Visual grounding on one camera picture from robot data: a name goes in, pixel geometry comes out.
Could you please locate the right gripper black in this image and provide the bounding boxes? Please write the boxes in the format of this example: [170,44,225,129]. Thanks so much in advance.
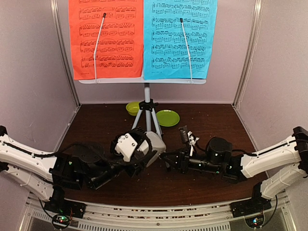
[160,147,222,175]

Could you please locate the grey metronome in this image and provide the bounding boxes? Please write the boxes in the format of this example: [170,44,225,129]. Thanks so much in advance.
[137,131,167,167]

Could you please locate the white perforated music stand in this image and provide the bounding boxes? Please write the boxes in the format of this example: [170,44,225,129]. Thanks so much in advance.
[78,0,218,138]

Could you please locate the blue sheet music paper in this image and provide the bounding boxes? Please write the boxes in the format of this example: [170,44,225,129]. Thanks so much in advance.
[142,0,218,81]

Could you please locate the red sheet music paper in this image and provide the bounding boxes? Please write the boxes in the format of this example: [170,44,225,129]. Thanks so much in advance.
[68,0,143,80]

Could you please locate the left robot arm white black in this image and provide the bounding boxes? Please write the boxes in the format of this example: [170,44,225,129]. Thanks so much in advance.
[0,126,157,214]

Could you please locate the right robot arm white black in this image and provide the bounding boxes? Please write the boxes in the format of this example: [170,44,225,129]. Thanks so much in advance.
[160,127,308,213]

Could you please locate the green plastic plate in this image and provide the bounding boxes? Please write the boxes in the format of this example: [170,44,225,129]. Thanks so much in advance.
[156,110,180,127]

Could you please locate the green plastic bowl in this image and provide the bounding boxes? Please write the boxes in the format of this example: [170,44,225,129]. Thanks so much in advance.
[126,102,140,116]

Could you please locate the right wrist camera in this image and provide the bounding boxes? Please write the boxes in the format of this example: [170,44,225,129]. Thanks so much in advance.
[179,126,199,156]

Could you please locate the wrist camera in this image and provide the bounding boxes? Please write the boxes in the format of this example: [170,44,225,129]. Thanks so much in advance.
[110,128,149,163]
[179,126,199,156]

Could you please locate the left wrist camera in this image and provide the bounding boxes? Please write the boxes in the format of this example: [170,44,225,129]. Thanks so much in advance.
[110,128,149,163]

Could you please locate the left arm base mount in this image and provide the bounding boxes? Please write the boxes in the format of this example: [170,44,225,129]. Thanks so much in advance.
[39,199,86,230]

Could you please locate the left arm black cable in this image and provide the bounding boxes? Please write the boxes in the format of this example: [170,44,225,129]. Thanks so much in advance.
[2,131,154,167]

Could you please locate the aluminium front rail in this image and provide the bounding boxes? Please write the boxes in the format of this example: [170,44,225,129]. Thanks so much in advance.
[20,190,296,231]

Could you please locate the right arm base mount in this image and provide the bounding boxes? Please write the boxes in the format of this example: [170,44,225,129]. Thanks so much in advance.
[230,199,271,229]

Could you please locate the left aluminium frame post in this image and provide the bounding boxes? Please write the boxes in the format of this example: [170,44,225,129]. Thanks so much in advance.
[50,0,81,108]

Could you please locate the aluminium frame post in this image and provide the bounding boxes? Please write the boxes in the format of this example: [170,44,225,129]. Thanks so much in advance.
[233,0,263,111]
[50,0,81,108]

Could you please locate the right aluminium frame post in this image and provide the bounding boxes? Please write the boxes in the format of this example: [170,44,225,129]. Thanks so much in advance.
[233,0,263,111]

